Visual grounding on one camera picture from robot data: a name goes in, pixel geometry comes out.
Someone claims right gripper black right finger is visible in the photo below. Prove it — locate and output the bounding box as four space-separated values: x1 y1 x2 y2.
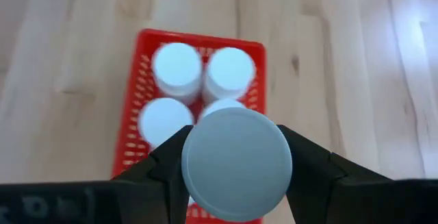
276 124 438 224

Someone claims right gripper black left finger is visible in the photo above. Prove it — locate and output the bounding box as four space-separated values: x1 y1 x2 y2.
0 124 194 224

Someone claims white pill bottle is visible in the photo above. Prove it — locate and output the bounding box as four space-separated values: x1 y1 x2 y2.
137 97 196 150
199 97 248 116
181 106 294 223
151 42 204 106
202 47 257 105

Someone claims red plastic mesh basket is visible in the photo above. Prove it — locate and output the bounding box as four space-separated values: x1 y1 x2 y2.
110 27 268 224

